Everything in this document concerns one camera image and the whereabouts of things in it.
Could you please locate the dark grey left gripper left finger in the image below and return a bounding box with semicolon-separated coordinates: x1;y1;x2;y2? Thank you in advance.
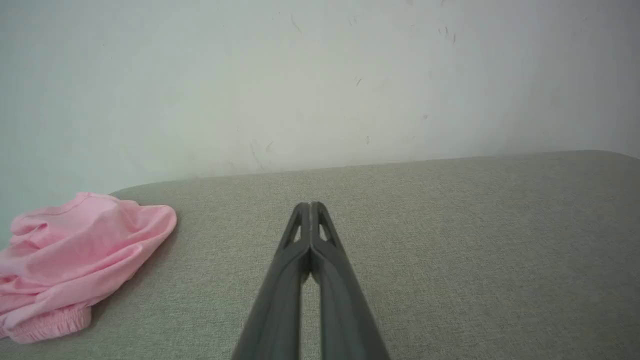
231;202;312;360

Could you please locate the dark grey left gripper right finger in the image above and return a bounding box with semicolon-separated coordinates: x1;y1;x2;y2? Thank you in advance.
310;201;392;360

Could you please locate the pink cloth garment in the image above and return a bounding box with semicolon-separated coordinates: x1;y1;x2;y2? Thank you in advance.
0;192;178;345

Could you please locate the grey fabric sofa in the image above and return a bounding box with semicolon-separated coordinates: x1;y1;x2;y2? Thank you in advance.
0;150;640;360

